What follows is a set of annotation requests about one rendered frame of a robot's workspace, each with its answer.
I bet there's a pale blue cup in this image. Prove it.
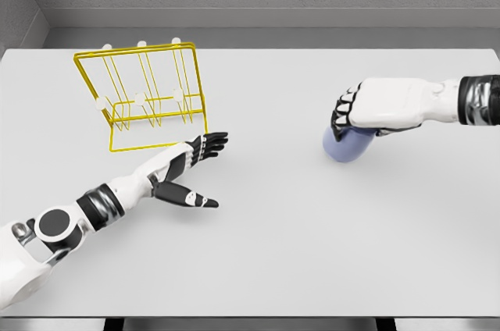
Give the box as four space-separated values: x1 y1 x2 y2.
321 126 377 164

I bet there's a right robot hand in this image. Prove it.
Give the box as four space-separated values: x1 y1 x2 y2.
330 77 435 142

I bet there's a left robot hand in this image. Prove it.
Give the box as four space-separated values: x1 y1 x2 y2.
145 131 230 209

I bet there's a yellow wire cup holder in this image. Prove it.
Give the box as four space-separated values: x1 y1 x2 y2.
73 37 210 154

